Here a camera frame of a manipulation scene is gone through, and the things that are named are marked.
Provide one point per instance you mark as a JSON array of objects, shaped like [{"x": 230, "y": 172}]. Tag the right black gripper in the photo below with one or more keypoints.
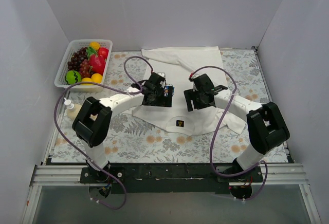
[{"x": 190, "y": 99}]

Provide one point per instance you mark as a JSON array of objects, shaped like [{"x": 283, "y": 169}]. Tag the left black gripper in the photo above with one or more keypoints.
[{"x": 158, "y": 102}]

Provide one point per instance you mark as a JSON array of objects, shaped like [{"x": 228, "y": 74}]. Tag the white t-shirt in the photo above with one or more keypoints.
[{"x": 177, "y": 63}]

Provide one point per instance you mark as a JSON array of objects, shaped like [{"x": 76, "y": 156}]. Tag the small round brooch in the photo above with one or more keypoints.
[{"x": 166, "y": 91}]

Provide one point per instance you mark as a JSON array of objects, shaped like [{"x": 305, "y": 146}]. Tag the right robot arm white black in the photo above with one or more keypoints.
[{"x": 266, "y": 126}]

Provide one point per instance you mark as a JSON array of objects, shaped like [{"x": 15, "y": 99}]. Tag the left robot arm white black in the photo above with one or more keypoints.
[{"x": 93, "y": 119}]

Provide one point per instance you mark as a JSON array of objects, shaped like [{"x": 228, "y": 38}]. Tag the floral patterned table mat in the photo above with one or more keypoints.
[{"x": 132, "y": 140}]

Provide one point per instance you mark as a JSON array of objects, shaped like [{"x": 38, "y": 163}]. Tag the orange toy fruit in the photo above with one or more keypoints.
[{"x": 96, "y": 78}]

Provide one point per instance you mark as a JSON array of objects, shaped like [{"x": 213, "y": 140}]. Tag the red toy dragon fruit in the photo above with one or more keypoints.
[{"x": 97, "y": 63}]

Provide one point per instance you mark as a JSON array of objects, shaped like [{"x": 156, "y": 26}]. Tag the red toy apple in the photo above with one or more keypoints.
[{"x": 103, "y": 52}]

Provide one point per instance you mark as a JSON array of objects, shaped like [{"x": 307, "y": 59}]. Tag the yellow toy lemon bottom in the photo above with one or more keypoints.
[{"x": 87, "y": 81}]

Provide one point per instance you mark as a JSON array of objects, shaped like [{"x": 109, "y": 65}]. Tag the yellow toy lemon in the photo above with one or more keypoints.
[
  {"x": 95, "y": 46},
  {"x": 87, "y": 81}
]

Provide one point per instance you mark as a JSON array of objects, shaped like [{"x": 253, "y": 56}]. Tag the yellow toy lemon top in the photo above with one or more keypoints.
[{"x": 95, "y": 46}]

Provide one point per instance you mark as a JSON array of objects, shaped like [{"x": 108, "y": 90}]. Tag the white plastic basket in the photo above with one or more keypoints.
[{"x": 73, "y": 47}]

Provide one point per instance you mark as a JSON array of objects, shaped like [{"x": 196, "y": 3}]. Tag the purple toy grapes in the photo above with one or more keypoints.
[{"x": 79, "y": 62}]

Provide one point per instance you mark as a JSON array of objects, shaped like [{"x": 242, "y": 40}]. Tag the green toy watermelon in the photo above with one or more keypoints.
[{"x": 72, "y": 77}]

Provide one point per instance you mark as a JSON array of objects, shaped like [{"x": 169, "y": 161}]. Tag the white pump bottle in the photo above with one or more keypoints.
[{"x": 72, "y": 109}]

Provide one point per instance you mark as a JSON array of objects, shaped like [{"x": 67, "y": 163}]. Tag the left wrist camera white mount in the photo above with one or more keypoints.
[{"x": 162, "y": 79}]

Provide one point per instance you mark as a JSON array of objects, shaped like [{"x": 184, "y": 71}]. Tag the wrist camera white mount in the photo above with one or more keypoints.
[
  {"x": 162, "y": 79},
  {"x": 192, "y": 80}
]

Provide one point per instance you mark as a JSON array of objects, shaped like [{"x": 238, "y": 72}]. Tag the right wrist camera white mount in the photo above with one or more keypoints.
[{"x": 192, "y": 80}]

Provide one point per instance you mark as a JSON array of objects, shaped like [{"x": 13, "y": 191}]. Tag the aluminium frame rail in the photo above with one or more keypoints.
[{"x": 278, "y": 173}]

